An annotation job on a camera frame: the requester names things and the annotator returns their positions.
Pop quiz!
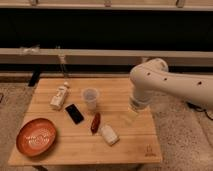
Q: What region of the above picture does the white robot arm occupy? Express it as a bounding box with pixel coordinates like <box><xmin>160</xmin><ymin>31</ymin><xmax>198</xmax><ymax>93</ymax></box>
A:
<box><xmin>129</xmin><ymin>58</ymin><xmax>213</xmax><ymax>121</ymax></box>

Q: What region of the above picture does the white rectangular box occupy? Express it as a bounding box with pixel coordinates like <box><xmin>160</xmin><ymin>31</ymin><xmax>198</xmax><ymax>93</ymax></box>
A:
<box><xmin>100</xmin><ymin>125</ymin><xmax>119</xmax><ymax>146</ymax></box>

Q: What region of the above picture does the red brown sausage object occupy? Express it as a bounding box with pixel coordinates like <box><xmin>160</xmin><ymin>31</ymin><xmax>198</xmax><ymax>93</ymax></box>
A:
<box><xmin>90</xmin><ymin>113</ymin><xmax>101</xmax><ymax>134</ymax></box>

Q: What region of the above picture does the wooden table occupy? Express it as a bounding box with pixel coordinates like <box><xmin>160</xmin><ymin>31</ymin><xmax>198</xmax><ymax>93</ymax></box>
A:
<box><xmin>8</xmin><ymin>78</ymin><xmax>162</xmax><ymax>166</ymax></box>

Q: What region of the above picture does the clear plastic cup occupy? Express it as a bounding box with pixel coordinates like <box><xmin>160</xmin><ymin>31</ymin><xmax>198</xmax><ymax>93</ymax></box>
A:
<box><xmin>82</xmin><ymin>88</ymin><xmax>99</xmax><ymax>110</ymax></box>

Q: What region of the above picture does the black smartphone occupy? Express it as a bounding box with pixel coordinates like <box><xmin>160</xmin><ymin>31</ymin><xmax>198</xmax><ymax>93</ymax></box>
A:
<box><xmin>65</xmin><ymin>104</ymin><xmax>84</xmax><ymax>124</ymax></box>

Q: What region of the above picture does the orange bowl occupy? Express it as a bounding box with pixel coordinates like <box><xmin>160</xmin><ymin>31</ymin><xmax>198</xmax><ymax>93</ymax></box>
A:
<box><xmin>16</xmin><ymin>118</ymin><xmax>57</xmax><ymax>157</ymax></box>

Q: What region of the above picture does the black cable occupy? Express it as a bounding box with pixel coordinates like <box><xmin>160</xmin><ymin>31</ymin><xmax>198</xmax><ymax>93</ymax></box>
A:
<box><xmin>187</xmin><ymin>101</ymin><xmax>213</xmax><ymax>121</ymax></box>

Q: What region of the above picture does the upper white metal rail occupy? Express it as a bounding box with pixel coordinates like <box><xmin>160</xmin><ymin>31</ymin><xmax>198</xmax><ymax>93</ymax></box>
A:
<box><xmin>0</xmin><ymin>0</ymin><xmax>213</xmax><ymax>11</ymax></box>

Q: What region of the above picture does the white metal rail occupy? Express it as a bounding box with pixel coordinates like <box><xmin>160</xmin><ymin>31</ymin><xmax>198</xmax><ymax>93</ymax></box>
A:
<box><xmin>0</xmin><ymin>0</ymin><xmax>213</xmax><ymax>11</ymax></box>
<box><xmin>0</xmin><ymin>48</ymin><xmax>213</xmax><ymax>66</ymax></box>

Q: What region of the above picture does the lower white metal rail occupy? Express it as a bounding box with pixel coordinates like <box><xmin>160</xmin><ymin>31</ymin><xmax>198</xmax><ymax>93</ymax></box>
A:
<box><xmin>0</xmin><ymin>48</ymin><xmax>213</xmax><ymax>66</ymax></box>

